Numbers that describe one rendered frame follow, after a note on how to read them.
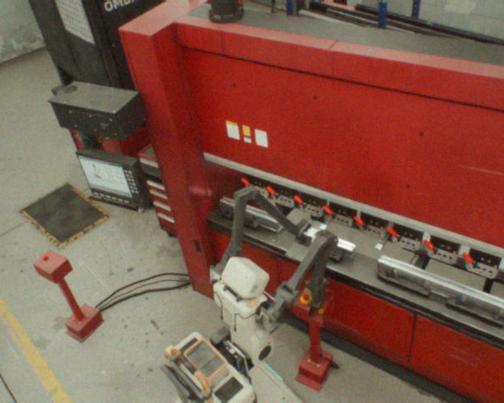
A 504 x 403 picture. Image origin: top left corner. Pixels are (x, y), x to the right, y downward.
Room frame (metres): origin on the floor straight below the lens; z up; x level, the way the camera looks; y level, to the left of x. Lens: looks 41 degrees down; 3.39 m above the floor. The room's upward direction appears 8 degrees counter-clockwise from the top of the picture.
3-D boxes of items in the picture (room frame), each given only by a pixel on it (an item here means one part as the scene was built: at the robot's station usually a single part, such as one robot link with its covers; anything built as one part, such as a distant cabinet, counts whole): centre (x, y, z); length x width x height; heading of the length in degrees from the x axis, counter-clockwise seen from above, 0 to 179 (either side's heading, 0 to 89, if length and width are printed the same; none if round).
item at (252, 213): (2.71, -0.01, 0.92); 0.50 x 0.06 x 0.10; 51
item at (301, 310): (1.98, -0.32, 0.75); 0.20 x 0.16 x 0.18; 52
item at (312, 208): (2.38, -0.41, 1.26); 0.15 x 0.09 x 0.17; 51
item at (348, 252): (2.33, -0.47, 0.92); 0.39 x 0.06 x 0.10; 51
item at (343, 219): (2.25, -0.57, 1.26); 0.15 x 0.09 x 0.17; 51
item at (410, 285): (1.94, -0.86, 0.89); 0.30 x 0.05 x 0.03; 51
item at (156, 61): (3.12, 0.21, 1.15); 0.85 x 0.25 x 2.30; 141
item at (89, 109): (2.82, 0.82, 1.53); 0.51 x 0.25 x 0.85; 59
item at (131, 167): (2.72, 0.82, 1.42); 0.45 x 0.12 x 0.36; 59
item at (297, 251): (2.25, -0.34, 1.00); 0.26 x 0.18 x 0.01; 141
